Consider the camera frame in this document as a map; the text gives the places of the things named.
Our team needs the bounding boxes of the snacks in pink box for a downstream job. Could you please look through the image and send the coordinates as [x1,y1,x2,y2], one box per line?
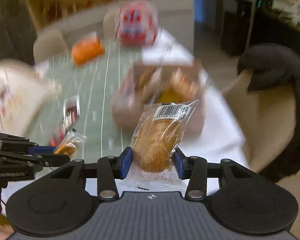
[135,67,200,104]

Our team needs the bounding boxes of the beige chair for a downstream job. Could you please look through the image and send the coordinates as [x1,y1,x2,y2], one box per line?
[33,29,68,64]

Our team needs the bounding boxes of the black red chocolate bar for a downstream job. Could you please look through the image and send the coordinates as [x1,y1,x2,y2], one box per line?
[49,94,81,147]

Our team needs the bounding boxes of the green grid tablecloth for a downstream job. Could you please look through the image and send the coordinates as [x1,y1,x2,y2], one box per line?
[27,41,141,163]

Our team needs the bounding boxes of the white paper sheet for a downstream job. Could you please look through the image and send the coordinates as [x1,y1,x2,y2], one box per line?
[141,28,194,65]

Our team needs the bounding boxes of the packaged bread bun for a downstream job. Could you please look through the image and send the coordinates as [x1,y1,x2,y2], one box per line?
[120,99,200,193]

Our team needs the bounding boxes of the orange tissue box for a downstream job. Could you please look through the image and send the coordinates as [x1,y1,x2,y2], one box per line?
[71,31,105,66]

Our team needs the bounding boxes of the small orange snack packet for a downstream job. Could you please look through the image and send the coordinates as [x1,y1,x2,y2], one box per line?
[54,128,87,159]

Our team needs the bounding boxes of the dark jacket on chair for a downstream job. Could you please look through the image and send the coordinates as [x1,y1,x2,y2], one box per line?
[237,44,300,183]

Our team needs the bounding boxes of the pink storage box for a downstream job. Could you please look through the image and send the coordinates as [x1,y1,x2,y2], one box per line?
[111,61,205,136]

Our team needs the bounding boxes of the red white cartoon snack bag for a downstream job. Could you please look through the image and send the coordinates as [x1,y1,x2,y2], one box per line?
[115,0,159,46]

